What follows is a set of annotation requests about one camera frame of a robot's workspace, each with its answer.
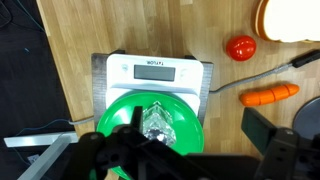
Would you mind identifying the orange toy carrot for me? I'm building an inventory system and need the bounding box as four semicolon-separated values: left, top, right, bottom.
239;83;301;108

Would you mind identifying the clear plastic cup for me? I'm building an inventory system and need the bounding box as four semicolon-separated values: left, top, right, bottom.
141;101;178;148

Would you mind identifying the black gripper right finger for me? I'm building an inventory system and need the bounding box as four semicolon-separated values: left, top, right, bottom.
241;107;320;180

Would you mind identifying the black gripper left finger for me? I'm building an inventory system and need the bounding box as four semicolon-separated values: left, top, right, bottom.
66;106;201;180

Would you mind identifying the aluminium profile bar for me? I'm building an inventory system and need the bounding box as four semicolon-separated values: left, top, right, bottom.
3;131;79;180

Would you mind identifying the toy bread slice stack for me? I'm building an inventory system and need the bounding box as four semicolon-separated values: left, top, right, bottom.
254;0;320;44

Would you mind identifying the green round plate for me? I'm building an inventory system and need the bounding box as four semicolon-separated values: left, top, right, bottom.
95;91;205;180

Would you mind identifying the red toy tomato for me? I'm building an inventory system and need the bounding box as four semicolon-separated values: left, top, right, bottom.
225;34;258;62

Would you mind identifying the small dark wooden stand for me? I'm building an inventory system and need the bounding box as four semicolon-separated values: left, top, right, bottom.
91;50;214;129

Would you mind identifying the blue floor cable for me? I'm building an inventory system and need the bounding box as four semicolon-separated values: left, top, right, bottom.
13;118;71;138

